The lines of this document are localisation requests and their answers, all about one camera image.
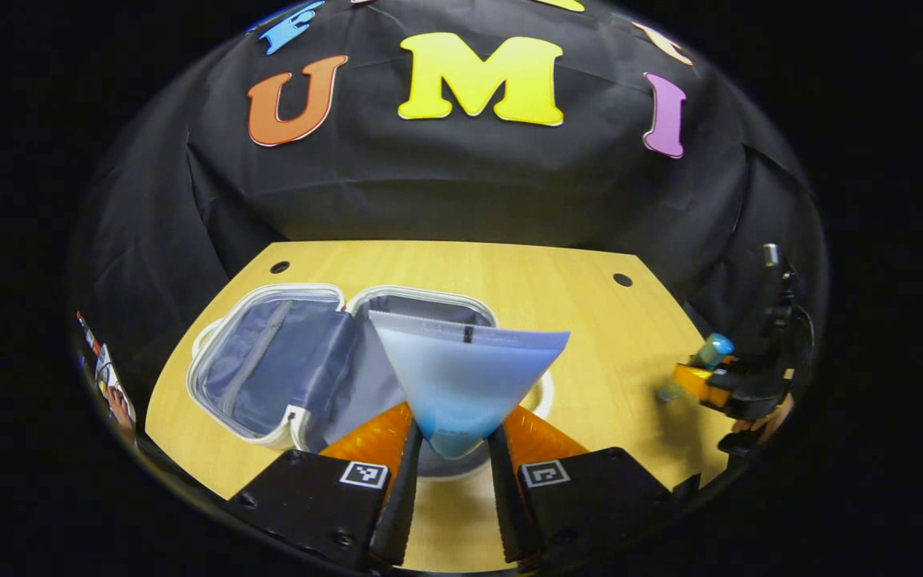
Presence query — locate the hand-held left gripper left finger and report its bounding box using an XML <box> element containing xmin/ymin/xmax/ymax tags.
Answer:
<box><xmin>228</xmin><ymin>401</ymin><xmax>425</xmax><ymax>568</ymax></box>

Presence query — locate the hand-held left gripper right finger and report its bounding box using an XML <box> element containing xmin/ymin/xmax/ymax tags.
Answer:
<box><xmin>486</xmin><ymin>403</ymin><xmax>679</xmax><ymax>568</ymax></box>

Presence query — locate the blue bottle with cap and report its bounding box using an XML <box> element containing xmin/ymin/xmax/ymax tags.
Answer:
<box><xmin>656</xmin><ymin>333</ymin><xmax>736</xmax><ymax>403</ymax></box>

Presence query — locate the white and blue squeeze tube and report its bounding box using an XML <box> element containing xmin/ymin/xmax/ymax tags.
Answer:
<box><xmin>368</xmin><ymin>310</ymin><xmax>572</xmax><ymax>460</ymax></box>

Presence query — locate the white suitcase with grey lining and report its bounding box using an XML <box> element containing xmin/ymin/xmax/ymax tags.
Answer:
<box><xmin>187</xmin><ymin>282</ymin><xmax>556</xmax><ymax>482</ymax></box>

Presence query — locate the colourful background clutter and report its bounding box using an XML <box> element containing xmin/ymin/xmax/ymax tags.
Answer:
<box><xmin>75</xmin><ymin>311</ymin><xmax>138</xmax><ymax>446</ymax></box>

